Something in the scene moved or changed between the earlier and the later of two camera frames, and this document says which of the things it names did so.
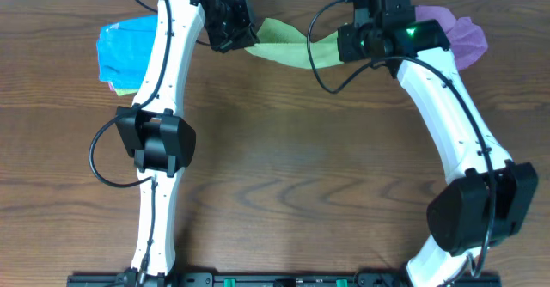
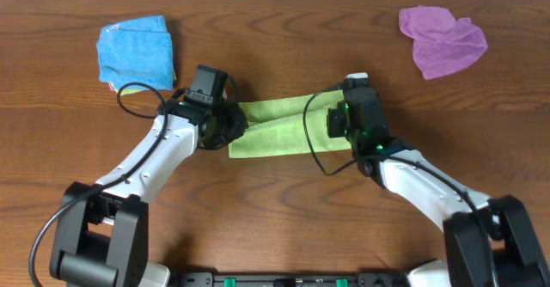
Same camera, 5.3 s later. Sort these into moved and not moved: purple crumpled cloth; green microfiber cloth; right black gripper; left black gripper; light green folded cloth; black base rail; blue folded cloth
Moved: left black gripper; green microfiber cloth; right black gripper
Not moved: black base rail; blue folded cloth; light green folded cloth; purple crumpled cloth
